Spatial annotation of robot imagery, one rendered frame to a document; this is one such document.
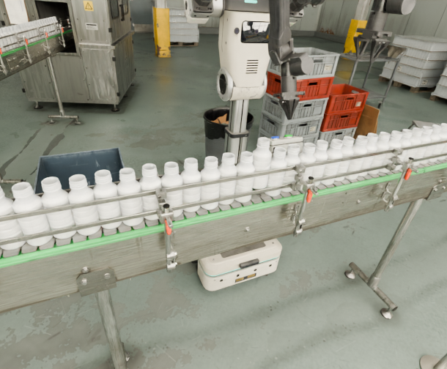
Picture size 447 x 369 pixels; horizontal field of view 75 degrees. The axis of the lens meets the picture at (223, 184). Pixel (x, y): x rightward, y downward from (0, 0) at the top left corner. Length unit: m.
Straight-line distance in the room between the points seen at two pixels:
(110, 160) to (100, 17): 3.08
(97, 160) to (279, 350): 1.33
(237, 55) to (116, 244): 0.95
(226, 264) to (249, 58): 1.11
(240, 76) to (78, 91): 3.43
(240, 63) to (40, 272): 1.10
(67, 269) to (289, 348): 1.28
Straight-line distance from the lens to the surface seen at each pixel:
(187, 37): 10.37
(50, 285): 0.95
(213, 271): 1.75
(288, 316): 1.93
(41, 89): 4.80
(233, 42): 1.40
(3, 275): 0.92
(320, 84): 3.40
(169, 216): 0.76
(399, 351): 2.07
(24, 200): 0.81
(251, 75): 1.47
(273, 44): 1.12
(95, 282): 0.95
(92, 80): 4.52
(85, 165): 1.43
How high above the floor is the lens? 1.57
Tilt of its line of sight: 34 degrees down
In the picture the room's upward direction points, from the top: 5 degrees clockwise
